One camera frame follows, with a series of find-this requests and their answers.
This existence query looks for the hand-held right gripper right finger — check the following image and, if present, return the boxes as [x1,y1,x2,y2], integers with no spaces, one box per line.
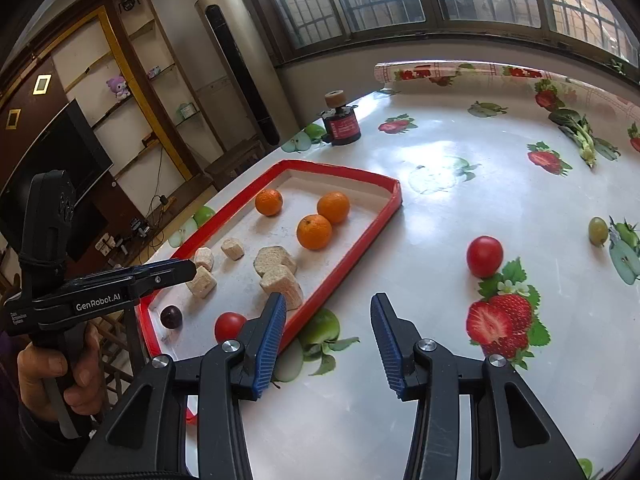
[370,292,588,480]

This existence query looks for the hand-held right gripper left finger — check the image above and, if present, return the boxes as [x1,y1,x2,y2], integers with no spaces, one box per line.
[70,291,288,480]

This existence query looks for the hexagonal wood block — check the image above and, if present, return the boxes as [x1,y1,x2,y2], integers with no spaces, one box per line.
[259,265,305,309]

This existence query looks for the orange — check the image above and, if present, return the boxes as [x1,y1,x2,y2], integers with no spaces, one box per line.
[296,214,333,251]
[316,191,351,225]
[255,189,284,217]

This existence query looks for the red tomato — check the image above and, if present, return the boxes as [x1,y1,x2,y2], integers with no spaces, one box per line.
[466,235,504,279]

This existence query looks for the red-rimmed white tray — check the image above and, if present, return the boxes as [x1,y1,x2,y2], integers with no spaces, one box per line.
[137,159,403,423]

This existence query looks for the person's left hand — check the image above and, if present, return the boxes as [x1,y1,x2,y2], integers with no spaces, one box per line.
[17,321,104,423]

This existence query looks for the black television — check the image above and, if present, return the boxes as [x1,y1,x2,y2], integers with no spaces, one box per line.
[0,99,115,261]

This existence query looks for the wooden stool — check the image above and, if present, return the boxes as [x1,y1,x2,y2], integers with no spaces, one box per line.
[205,140,266,191]

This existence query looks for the wooden shelf cabinet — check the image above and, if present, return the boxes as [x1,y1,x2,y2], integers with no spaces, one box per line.
[0,5,231,281]

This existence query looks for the fruit-printed tablecloth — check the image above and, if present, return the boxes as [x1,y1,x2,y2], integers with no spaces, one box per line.
[165,60,640,480]

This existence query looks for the purple plush toy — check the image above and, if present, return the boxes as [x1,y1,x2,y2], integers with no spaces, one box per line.
[106,76,132,100]

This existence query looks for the black jar with red label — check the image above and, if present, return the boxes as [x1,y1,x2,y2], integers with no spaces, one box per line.
[320,89,362,147]

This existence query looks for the standing air conditioner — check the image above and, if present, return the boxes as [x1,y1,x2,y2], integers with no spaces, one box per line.
[194,0,301,153]

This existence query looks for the green grape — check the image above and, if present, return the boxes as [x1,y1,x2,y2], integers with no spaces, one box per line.
[588,216,609,247]

